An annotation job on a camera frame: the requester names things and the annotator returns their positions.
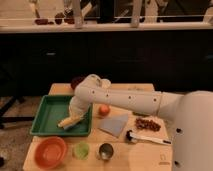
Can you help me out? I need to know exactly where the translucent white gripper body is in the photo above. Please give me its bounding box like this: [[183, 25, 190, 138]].
[[69, 96, 91, 119]]

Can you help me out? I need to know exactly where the yellow banana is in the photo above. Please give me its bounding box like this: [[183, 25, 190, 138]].
[[58, 116, 82, 129]]

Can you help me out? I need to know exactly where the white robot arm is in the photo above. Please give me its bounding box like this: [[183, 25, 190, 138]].
[[69, 74, 213, 171]]

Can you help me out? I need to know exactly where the green plastic tray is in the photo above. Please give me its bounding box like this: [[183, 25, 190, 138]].
[[30, 95, 92, 137]]

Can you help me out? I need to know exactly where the orange tomato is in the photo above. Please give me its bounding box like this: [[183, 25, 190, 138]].
[[98, 104, 110, 117]]

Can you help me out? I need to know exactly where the dark red bowl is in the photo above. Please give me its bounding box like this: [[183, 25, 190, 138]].
[[71, 77, 84, 89]]

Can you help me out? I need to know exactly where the white cup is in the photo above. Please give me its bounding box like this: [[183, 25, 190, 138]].
[[102, 79, 111, 89]]

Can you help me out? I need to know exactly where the grey folded cloth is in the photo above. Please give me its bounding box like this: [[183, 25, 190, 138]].
[[99, 114, 128, 137]]

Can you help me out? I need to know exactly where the green plastic cup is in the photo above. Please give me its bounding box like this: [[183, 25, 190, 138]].
[[73, 142, 89, 160]]

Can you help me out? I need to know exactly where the small metal cup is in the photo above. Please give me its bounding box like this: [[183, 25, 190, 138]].
[[98, 143, 114, 160]]

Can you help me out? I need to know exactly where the orange plastic bowl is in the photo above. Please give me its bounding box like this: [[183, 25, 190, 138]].
[[34, 136, 68, 170]]

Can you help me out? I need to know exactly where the wooden table board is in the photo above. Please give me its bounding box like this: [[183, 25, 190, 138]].
[[23, 83, 172, 171]]

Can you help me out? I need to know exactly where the bunch of red grapes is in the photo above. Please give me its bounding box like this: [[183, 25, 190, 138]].
[[135, 118, 161, 132]]

